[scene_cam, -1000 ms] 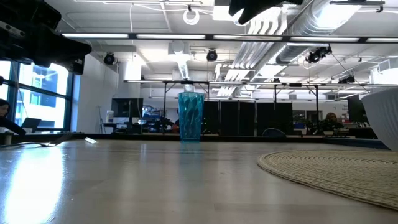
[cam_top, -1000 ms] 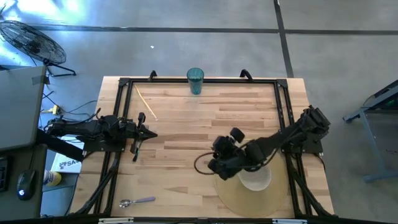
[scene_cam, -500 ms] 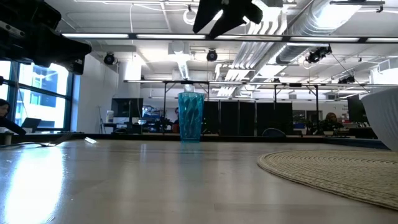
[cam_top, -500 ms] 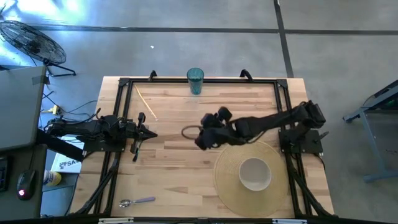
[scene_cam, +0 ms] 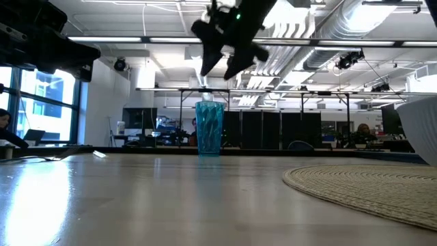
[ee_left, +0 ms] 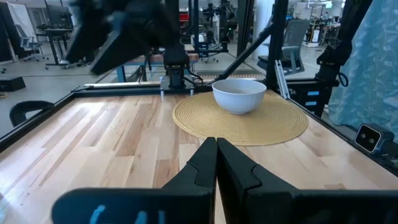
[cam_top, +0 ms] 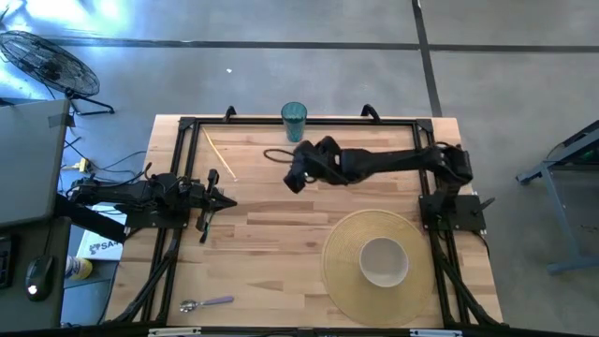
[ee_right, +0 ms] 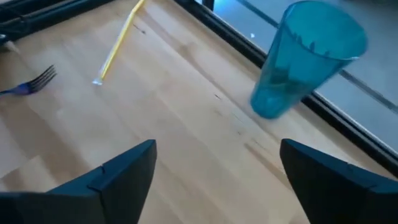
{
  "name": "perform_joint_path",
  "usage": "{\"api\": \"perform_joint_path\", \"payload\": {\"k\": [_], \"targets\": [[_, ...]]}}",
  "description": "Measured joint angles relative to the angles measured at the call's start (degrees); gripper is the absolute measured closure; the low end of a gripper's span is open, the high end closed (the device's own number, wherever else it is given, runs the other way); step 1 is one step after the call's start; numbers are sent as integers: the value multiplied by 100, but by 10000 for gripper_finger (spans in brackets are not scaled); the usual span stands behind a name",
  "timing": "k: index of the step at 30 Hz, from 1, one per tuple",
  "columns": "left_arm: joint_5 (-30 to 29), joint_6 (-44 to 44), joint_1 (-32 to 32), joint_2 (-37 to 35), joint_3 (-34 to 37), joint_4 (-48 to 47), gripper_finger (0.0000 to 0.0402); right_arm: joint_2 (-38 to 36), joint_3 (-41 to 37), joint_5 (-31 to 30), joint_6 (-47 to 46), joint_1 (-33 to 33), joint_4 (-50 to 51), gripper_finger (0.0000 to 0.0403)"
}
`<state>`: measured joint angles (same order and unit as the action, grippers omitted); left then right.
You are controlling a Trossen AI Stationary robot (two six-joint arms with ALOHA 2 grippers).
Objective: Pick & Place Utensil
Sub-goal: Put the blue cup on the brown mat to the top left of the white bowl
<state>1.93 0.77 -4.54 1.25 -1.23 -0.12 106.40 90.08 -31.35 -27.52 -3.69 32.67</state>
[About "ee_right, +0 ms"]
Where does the black long table edge rail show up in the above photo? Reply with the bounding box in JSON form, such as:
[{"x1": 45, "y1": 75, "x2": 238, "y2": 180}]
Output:
[{"x1": 172, "y1": 0, "x2": 398, "y2": 180}]

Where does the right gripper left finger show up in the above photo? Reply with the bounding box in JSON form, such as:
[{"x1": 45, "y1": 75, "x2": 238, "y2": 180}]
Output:
[{"x1": 0, "y1": 139, "x2": 158, "y2": 224}]

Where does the blue translucent plastic cup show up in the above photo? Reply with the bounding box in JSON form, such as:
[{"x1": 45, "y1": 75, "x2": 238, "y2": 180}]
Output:
[{"x1": 250, "y1": 0, "x2": 369, "y2": 120}]

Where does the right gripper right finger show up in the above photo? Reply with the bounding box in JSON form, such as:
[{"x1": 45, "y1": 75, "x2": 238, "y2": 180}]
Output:
[{"x1": 279, "y1": 138, "x2": 398, "y2": 224}]

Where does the yellow straw in clear wrapper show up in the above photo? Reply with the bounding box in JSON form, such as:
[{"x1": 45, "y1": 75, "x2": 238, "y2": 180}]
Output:
[{"x1": 92, "y1": 0, "x2": 147, "y2": 86}]

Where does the black short table edge rail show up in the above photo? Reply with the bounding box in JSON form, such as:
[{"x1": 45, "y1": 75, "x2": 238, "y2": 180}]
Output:
[{"x1": 0, "y1": 0, "x2": 116, "y2": 43}]

